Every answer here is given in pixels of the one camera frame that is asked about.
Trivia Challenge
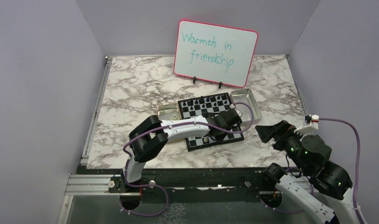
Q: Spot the empty silver metal tin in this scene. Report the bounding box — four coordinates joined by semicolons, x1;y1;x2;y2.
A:
230;89;262;127

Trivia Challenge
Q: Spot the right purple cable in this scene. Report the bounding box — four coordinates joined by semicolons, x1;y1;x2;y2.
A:
260;117;362;224

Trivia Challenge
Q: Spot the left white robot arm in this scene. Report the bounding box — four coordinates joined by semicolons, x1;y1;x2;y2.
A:
120;109;242;192

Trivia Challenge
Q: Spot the gold tin with white pieces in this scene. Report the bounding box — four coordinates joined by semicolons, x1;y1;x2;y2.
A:
156;103;186;144

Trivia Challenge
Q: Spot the aluminium frame rail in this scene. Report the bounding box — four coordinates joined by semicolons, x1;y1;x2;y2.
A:
58;56;140;224

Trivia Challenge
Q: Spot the black and white chessboard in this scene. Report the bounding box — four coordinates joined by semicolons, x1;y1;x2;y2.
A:
177;92;244;152

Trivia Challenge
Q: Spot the white board with pink frame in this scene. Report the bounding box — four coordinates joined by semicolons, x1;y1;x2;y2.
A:
173;20;259;88

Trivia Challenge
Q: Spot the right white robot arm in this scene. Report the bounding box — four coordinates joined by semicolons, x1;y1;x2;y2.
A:
255;115;366;224

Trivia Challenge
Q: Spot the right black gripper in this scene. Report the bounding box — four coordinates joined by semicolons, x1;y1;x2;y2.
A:
255;119;310;173

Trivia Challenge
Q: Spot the purple cable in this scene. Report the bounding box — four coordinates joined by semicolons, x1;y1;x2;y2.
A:
122;102;255;217
260;117;362;224

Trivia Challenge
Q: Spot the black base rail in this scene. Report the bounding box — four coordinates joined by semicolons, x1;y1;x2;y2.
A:
77;165;314;204

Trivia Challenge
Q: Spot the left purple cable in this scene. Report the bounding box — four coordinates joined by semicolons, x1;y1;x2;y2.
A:
122;102;255;217

